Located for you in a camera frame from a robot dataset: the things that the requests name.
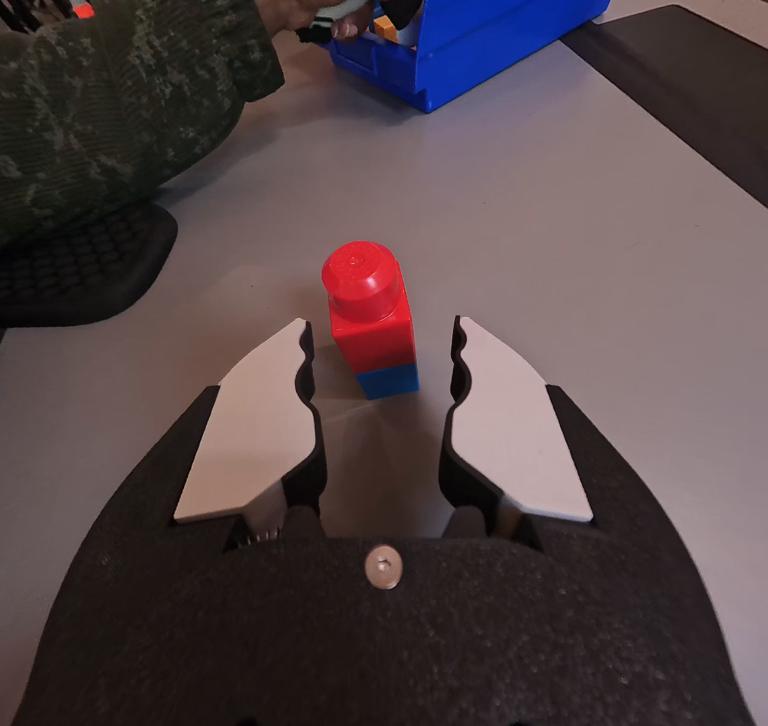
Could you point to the blue plastic bin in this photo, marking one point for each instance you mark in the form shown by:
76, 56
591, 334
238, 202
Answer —
510, 30

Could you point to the pile of mega blocks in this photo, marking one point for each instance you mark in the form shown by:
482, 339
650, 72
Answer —
385, 29

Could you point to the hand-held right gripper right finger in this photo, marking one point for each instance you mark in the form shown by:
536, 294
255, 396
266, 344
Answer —
516, 438

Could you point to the blue mega block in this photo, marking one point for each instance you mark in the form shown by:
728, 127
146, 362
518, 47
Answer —
390, 383

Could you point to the black mesh pad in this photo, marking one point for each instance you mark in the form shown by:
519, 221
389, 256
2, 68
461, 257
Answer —
78, 270

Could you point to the person's left forearm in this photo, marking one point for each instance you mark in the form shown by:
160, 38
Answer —
120, 90

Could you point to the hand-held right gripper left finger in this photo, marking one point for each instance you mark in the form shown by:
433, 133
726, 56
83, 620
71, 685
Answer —
252, 438

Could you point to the red mega block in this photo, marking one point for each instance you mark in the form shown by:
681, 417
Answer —
366, 306

